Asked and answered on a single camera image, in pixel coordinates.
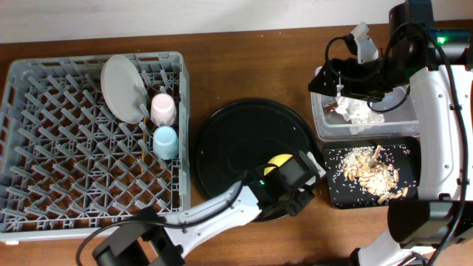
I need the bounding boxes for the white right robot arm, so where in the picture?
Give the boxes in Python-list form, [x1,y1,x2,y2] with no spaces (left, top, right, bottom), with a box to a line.
[308,0,472,265]

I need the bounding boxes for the pink plastic cup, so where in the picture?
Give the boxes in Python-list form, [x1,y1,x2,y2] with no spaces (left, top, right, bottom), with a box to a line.
[151,93,177,126]

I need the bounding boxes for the white tissue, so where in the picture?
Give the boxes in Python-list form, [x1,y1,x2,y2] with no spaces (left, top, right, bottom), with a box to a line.
[335,96,385,124]

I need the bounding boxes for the food scraps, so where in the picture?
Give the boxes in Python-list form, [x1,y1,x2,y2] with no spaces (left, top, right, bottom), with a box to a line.
[330,144,412,205]

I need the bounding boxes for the gold foil wrapper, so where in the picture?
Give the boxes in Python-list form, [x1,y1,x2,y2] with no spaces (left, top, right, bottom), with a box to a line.
[322,101,338,115]

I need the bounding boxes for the grey dishwasher rack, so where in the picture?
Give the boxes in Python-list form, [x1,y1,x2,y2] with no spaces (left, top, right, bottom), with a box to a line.
[1,52,191,245]

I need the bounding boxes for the black round tray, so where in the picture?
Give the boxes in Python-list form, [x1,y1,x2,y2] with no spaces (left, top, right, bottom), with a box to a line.
[190,98,321,200]

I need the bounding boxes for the light grey round plate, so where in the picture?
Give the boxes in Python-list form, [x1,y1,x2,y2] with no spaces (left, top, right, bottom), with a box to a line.
[101,55,149,124]

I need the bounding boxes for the light blue plastic cup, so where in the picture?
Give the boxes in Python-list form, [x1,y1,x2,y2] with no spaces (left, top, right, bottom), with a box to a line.
[153,126,179,160]

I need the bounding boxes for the clear plastic storage bin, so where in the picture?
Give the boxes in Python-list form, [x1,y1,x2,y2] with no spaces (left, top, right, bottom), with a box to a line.
[310,92,420,142]

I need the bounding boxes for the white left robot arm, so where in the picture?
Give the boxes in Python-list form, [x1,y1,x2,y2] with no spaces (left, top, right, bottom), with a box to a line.
[92,151,326,266]

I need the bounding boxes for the black rectangular tray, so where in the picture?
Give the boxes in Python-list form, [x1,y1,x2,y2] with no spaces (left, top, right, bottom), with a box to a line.
[321,135,422,210]

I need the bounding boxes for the yellow bowl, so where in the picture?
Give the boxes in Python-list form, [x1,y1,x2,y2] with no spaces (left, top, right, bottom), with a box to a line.
[263,154,293,175]

